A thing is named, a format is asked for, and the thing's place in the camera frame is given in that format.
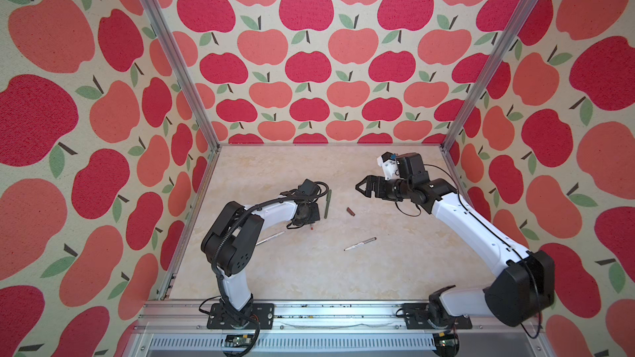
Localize aluminium frame rail front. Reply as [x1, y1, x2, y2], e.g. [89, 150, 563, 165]
[117, 300, 555, 356]

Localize green pen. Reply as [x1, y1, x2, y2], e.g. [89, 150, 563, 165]
[324, 190, 332, 219]

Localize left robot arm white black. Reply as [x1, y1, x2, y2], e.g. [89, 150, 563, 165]
[201, 179, 329, 327]

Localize aluminium frame post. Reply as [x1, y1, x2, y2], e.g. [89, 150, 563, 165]
[441, 0, 539, 154]
[140, 0, 221, 155]

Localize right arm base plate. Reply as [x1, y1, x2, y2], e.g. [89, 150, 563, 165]
[395, 303, 473, 331]

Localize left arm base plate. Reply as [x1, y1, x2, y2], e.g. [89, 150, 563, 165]
[207, 303, 275, 330]

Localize white pen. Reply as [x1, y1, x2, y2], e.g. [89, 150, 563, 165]
[256, 231, 285, 246]
[343, 237, 377, 251]

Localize left aluminium frame post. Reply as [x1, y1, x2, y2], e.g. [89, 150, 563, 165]
[140, 0, 221, 155]

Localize right aluminium frame post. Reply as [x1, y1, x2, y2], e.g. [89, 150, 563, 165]
[441, 0, 539, 154]

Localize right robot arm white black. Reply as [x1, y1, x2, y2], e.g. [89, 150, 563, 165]
[355, 152, 555, 328]

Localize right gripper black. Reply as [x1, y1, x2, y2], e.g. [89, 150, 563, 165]
[356, 174, 410, 202]

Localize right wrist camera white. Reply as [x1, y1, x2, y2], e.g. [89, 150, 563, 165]
[377, 152, 399, 180]

